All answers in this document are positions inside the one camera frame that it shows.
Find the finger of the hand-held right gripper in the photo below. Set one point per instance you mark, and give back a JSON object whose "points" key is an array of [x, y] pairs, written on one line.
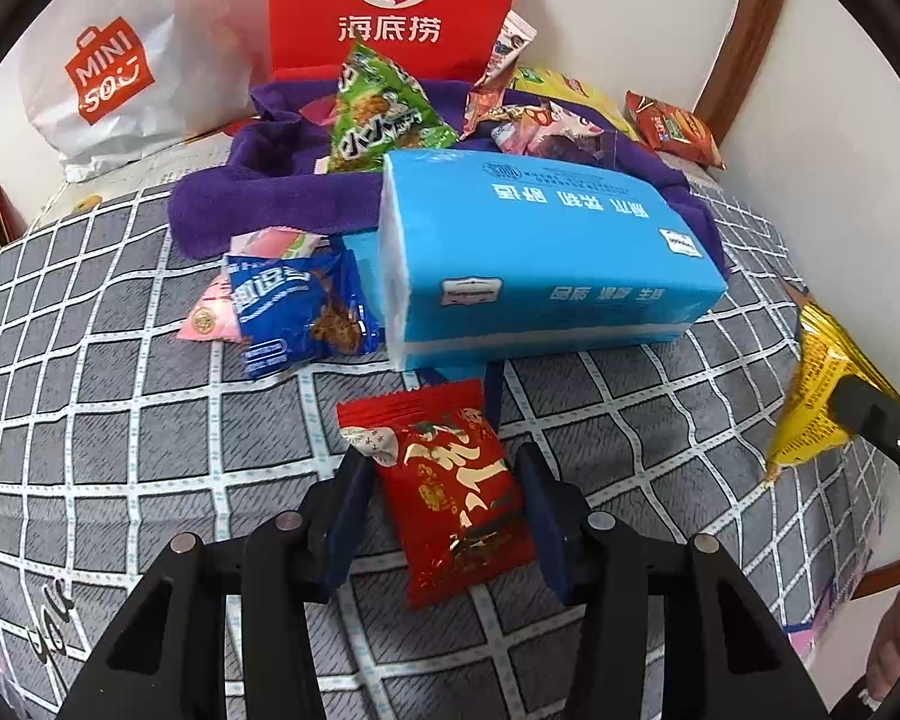
{"points": [[885, 420]]}

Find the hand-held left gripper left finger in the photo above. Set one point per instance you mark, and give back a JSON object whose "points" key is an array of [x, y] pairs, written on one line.
{"points": [[345, 532]]}

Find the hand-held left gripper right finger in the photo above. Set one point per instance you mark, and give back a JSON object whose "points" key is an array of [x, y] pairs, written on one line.
{"points": [[547, 532]]}

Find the yellow triangular snack packet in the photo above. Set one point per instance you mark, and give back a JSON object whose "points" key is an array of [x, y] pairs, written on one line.
{"points": [[817, 382]]}

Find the green snack packet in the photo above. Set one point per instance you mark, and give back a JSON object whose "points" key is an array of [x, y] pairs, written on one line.
{"points": [[379, 112]]}

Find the red white snack packet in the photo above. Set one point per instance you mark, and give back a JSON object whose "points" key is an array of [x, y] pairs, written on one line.
{"points": [[510, 45]]}

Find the blue cookie packet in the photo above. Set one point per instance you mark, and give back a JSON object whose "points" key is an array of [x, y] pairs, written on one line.
{"points": [[292, 307]]}

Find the grey plaid blanket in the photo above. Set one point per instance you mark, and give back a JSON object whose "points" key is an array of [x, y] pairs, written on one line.
{"points": [[120, 427]]}

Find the light pink snack packet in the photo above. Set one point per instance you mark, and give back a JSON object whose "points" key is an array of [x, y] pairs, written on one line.
{"points": [[210, 319]]}

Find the orange red snack packet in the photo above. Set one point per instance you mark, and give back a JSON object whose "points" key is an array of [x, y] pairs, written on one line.
{"points": [[679, 131]]}

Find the purple towel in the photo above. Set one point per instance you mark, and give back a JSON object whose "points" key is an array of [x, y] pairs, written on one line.
{"points": [[225, 195]]}

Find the pink white snack packet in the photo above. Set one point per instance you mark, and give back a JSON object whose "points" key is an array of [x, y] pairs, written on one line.
{"points": [[529, 131]]}

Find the brown wooden trim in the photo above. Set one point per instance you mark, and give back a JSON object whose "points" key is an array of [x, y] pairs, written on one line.
{"points": [[757, 15]]}

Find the red paper bag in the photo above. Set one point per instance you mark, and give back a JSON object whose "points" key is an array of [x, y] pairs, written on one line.
{"points": [[307, 37]]}

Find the white plastic shopping bag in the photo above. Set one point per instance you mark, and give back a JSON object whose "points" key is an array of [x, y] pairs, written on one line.
{"points": [[150, 30]]}

